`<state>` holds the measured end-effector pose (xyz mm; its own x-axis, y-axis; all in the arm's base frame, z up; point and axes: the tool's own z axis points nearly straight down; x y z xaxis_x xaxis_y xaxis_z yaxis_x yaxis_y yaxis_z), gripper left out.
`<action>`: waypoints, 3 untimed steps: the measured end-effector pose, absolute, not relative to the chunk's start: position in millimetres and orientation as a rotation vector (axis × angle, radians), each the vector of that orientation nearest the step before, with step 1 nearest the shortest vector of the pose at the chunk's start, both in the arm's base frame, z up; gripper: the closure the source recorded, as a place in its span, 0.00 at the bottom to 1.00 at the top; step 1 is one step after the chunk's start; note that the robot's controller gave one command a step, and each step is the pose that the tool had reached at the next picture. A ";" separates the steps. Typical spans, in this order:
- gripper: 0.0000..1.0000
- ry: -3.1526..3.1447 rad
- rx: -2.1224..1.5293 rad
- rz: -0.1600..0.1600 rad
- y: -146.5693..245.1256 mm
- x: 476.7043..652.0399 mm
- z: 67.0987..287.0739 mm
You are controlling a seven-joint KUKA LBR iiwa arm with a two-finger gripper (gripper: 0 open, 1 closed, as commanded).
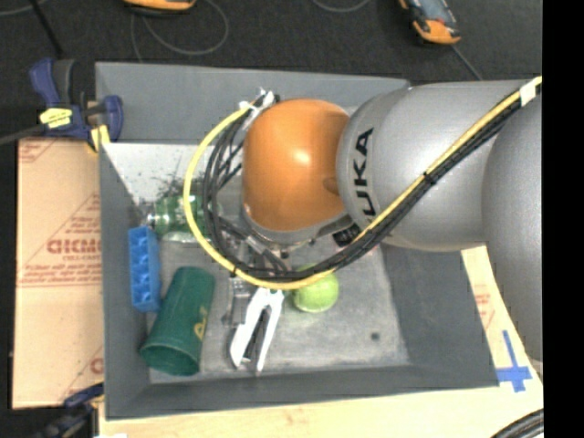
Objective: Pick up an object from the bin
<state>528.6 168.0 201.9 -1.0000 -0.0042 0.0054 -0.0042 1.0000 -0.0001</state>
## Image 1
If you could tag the dark green cup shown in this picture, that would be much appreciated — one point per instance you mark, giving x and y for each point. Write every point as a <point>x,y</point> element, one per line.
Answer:
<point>182,322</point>

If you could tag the grey metal bin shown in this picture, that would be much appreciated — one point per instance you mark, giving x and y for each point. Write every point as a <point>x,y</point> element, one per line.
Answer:
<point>347,336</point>

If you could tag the clear green plastic bottle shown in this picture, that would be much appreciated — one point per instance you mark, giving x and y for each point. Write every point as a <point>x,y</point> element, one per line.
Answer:
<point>171,215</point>

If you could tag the yellow-green ball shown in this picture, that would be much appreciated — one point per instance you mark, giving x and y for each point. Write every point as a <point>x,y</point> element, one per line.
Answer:
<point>317,297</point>

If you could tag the black cylinder on white bracket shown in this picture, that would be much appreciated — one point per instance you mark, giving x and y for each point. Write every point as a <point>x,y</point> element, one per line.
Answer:
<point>347,235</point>

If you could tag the blue plastic block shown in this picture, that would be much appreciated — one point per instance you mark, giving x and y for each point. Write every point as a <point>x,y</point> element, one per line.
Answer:
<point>143,269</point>

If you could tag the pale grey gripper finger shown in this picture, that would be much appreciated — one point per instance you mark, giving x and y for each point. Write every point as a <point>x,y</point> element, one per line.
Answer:
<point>237,304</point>

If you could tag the brown cardboard board, red print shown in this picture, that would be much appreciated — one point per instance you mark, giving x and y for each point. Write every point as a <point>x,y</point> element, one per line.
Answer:
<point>55,226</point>

